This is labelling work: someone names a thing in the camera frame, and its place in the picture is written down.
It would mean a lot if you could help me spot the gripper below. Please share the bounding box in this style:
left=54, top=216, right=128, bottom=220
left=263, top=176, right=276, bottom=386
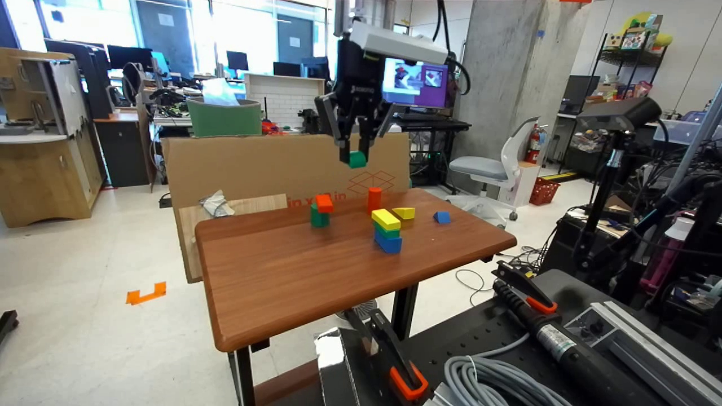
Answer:
left=314, top=37, right=397, bottom=165

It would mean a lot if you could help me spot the yellow rectangular block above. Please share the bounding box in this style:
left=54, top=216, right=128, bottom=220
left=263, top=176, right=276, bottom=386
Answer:
left=371, top=209, right=402, bottom=232

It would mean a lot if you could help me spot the blue rectangular block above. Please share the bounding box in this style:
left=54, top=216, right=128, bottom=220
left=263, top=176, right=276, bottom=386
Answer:
left=374, top=230, right=403, bottom=254

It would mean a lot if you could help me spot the black desk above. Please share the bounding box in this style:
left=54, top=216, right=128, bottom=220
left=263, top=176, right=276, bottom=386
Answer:
left=394, top=115, right=473, bottom=189

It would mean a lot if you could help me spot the monitor with purple screen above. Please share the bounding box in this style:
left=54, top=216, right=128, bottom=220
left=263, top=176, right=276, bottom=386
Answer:
left=382, top=56, right=452, bottom=109

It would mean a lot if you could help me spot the white brick panel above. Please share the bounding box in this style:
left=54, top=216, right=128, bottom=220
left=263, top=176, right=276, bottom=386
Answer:
left=244, top=73, right=327, bottom=131

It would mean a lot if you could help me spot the large cardboard box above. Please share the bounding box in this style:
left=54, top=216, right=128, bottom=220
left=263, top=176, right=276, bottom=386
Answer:
left=161, top=132, right=411, bottom=284

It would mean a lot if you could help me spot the green bin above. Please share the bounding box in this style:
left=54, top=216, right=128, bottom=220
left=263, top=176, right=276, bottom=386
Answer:
left=187, top=96, right=263, bottom=138

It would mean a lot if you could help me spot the white office chair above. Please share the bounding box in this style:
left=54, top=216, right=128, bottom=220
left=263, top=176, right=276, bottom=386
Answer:
left=444, top=116, right=541, bottom=228

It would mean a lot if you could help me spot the crumpled plastic bag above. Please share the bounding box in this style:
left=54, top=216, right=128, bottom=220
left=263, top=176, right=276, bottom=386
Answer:
left=198, top=189, right=235, bottom=219

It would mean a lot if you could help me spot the white box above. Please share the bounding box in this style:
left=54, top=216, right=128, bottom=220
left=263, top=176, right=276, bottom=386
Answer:
left=499, top=162, right=541, bottom=208

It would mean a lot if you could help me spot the red fire extinguisher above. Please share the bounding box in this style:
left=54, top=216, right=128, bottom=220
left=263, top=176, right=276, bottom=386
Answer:
left=525, top=123, right=549, bottom=165

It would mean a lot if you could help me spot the red plastic basket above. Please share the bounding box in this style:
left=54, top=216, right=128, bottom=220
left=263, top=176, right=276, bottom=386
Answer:
left=529, top=177, right=561, bottom=207

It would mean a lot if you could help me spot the black and orange clamp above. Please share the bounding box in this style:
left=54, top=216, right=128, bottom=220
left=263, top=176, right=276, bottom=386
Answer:
left=491, top=260, right=560, bottom=315
left=343, top=308, right=433, bottom=404

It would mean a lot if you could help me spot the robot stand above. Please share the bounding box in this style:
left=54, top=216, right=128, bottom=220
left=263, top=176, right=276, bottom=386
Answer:
left=254, top=268, right=722, bottom=406

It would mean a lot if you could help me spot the row of monitors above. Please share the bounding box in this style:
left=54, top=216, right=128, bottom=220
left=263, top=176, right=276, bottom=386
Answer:
left=44, top=38, right=333, bottom=80

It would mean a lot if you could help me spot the black cylindrical tool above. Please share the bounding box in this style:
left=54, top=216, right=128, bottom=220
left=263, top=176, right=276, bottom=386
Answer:
left=493, top=280, right=669, bottom=406

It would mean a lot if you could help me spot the wooden cabinet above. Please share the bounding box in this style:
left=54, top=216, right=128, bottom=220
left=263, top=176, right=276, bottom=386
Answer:
left=0, top=47, right=105, bottom=228

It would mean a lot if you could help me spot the pink bottle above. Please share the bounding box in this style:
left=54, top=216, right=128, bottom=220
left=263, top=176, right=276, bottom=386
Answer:
left=639, top=217, right=695, bottom=295

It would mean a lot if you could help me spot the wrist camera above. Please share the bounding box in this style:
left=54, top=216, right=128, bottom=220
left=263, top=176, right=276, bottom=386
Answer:
left=350, top=21, right=450, bottom=66

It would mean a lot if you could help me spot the black cable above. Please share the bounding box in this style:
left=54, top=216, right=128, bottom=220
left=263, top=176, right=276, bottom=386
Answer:
left=455, top=245, right=543, bottom=308

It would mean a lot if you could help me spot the camera on tripod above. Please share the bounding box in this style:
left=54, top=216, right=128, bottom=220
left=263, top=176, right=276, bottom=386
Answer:
left=573, top=96, right=664, bottom=274

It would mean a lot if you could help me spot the coil of grey cable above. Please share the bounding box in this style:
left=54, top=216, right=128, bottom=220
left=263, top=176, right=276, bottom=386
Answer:
left=443, top=333, right=560, bottom=406

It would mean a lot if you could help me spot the black wire shelf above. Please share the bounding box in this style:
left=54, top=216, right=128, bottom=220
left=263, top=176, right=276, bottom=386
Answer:
left=557, top=33, right=670, bottom=176

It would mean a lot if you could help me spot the aluminium rail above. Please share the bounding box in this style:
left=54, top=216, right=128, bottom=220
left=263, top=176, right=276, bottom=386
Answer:
left=588, top=301, right=722, bottom=406

